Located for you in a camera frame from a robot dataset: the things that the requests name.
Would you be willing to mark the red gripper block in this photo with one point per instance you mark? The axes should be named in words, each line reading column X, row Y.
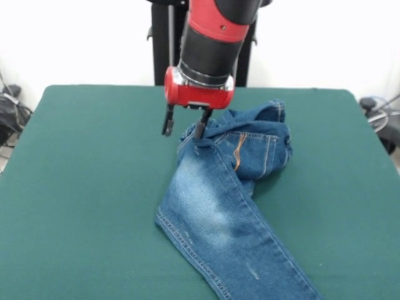
column 197, row 95

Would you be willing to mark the blue denim jeans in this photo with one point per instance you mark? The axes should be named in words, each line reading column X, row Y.
column 218, row 203

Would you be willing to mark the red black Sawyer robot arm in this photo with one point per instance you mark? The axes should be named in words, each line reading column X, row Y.
column 215, row 40

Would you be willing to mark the dark green table cloth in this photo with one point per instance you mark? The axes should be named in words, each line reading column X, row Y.
column 78, row 187

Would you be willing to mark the grey chair base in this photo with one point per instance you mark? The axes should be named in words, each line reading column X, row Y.
column 390, row 131

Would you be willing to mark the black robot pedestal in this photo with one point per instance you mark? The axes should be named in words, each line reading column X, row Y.
column 162, row 47

